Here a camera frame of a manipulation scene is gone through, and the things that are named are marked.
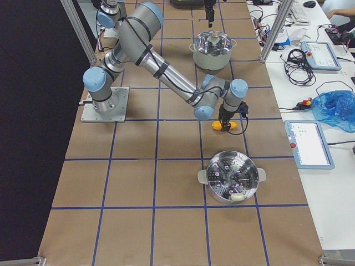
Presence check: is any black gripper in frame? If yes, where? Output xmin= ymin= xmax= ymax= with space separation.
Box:
xmin=219 ymin=101 xmax=249 ymax=131

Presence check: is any yellow plastic corn cob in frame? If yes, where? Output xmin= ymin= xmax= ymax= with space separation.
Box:
xmin=212 ymin=121 xmax=237 ymax=131

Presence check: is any glass pot lid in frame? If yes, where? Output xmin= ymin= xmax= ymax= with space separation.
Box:
xmin=194 ymin=30 xmax=236 ymax=56

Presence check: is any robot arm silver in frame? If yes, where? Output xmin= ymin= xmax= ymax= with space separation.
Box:
xmin=83 ymin=1 xmax=249 ymax=132
xmin=92 ymin=1 xmax=216 ymax=28

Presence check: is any pale green cooking pot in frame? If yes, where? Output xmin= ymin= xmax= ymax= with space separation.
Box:
xmin=189 ymin=30 xmax=237 ymax=71

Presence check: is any steel steamer basket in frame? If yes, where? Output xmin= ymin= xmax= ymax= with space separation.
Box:
xmin=197 ymin=151 xmax=266 ymax=204

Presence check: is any black emergency stop box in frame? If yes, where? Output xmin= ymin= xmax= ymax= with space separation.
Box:
xmin=295 ymin=98 xmax=312 ymax=110

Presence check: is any near teach pendant tablet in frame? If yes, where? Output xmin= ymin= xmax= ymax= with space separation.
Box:
xmin=284 ymin=120 xmax=335 ymax=170

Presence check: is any teach pendant tablet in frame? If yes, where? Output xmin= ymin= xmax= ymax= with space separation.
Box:
xmin=284 ymin=120 xmax=335 ymax=170
xmin=301 ymin=41 xmax=342 ymax=71

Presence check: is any white paper box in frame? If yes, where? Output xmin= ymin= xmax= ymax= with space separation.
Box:
xmin=275 ymin=27 xmax=307 ymax=45

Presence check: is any white keyboard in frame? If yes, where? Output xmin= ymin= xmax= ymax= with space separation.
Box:
xmin=290 ymin=2 xmax=310 ymax=25

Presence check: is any blue plastic bag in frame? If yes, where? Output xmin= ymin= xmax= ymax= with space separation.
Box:
xmin=311 ymin=90 xmax=354 ymax=133

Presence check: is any far teach pendant tablet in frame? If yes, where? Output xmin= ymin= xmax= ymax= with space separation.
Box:
xmin=301 ymin=41 xmax=342 ymax=71

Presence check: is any aluminium frame post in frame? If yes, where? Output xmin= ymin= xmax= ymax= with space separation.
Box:
xmin=260 ymin=0 xmax=293 ymax=63

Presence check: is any coiled black cable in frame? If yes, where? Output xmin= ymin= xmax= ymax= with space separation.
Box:
xmin=280 ymin=48 xmax=317 ymax=86

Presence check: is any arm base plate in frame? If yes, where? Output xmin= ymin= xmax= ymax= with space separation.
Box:
xmin=80 ymin=87 xmax=130 ymax=122

